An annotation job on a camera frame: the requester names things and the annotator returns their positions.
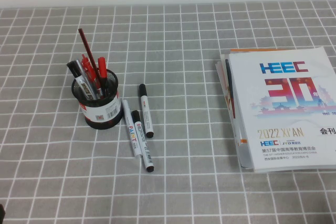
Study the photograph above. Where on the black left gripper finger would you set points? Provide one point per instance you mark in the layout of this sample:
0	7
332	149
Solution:
1	211

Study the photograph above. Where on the short black-capped whiteboard marker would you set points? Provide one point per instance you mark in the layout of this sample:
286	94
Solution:
146	111

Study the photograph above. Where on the black mesh pen holder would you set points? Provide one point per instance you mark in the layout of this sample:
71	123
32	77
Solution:
105	110

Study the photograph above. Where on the silver paint marker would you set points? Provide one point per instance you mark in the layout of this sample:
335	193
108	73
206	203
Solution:
131	129

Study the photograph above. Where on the long black-capped whiteboard marker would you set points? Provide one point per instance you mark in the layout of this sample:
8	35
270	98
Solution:
144	150

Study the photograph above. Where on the black-capped white marker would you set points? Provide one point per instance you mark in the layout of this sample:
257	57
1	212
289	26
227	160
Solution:
73	68

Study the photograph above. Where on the red-capped black marker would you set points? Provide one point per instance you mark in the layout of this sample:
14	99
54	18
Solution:
102	66

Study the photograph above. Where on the red and black pencil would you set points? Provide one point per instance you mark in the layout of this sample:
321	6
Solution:
85	43

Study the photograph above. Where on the grey white-grid tablecloth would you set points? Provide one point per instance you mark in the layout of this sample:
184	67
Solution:
183	77

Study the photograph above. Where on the dark-cover booklet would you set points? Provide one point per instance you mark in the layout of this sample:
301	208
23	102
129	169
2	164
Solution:
229	87

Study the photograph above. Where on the white HEEC booklet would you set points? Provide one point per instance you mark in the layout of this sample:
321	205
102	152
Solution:
288	119

